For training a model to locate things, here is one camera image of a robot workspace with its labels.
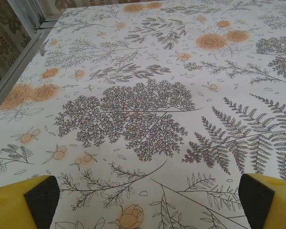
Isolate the aluminium corner post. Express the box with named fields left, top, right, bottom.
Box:
left=7, top=0, right=47, bottom=31

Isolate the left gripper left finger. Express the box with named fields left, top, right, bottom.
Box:
left=0, top=175, right=61, bottom=229

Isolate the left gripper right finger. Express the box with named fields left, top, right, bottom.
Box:
left=238, top=173, right=286, bottom=229

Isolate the floral printed tablecloth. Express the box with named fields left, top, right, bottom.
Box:
left=0, top=0, right=286, bottom=229

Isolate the aluminium side rail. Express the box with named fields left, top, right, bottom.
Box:
left=0, top=30, right=52, bottom=105

